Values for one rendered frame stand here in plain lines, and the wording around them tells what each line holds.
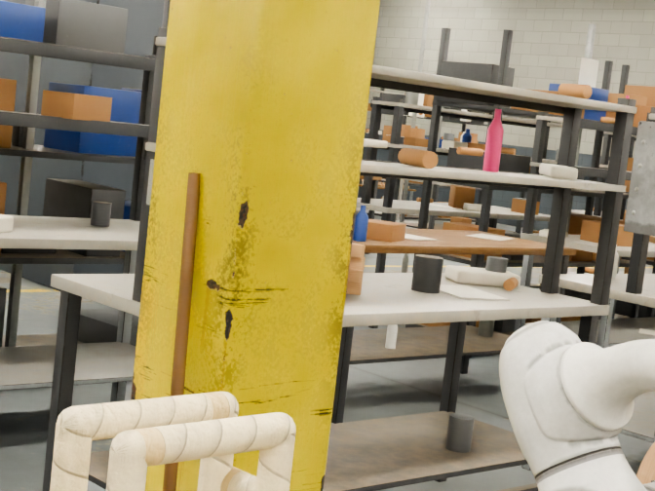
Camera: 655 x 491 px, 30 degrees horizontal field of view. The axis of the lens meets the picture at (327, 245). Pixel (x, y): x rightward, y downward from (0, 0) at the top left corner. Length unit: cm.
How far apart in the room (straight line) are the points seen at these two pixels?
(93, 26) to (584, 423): 525
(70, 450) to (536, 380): 53
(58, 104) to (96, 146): 103
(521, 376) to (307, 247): 87
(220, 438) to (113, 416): 10
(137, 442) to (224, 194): 112
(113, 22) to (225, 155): 438
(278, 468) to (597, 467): 38
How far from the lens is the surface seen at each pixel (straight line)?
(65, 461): 110
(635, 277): 534
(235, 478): 120
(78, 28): 634
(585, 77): 932
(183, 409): 115
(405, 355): 644
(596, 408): 134
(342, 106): 219
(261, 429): 111
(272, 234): 212
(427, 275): 446
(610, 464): 137
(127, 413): 111
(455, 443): 465
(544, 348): 138
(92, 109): 545
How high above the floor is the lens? 148
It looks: 6 degrees down
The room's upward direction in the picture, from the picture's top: 7 degrees clockwise
